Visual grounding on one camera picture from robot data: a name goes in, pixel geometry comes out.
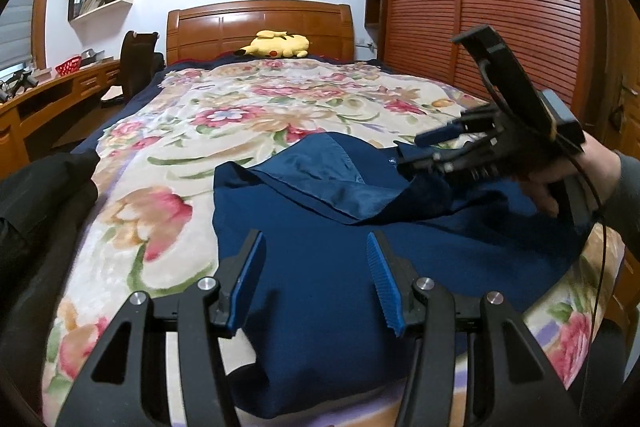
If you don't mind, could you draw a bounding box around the navy blue suit jacket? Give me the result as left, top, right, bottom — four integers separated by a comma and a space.
213, 132, 591, 418

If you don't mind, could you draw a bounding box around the grey sleeved right forearm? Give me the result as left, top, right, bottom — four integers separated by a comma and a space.
603, 153, 640, 259

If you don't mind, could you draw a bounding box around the person's right hand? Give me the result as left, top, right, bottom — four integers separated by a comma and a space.
518, 134, 622, 217

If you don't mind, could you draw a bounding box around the wooden room door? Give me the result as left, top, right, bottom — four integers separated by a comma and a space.
597, 0, 639, 157

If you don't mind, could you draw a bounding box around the floral bed blanket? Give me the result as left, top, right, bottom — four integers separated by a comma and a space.
41, 57, 626, 427

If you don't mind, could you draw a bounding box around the yellow Pikachu plush toy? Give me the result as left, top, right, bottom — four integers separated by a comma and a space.
234, 30, 310, 58

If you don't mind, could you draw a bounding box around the black garment at bedside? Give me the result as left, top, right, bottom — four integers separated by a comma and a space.
0, 149, 101, 358

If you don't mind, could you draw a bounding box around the wooden bed headboard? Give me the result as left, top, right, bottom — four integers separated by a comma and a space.
166, 0, 355, 65

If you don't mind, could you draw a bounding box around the wooden desk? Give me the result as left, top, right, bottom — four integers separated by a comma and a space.
0, 60, 119, 179

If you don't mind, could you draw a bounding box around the dark brown chair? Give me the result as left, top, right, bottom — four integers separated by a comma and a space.
101, 30, 164, 107

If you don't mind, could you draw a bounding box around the red basket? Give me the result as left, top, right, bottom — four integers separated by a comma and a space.
55, 55, 82, 77

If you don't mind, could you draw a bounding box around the grey window blind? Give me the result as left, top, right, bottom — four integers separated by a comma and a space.
0, 0, 34, 69

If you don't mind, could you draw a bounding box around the metal door handle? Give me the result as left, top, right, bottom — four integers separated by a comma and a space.
608, 75, 639, 133

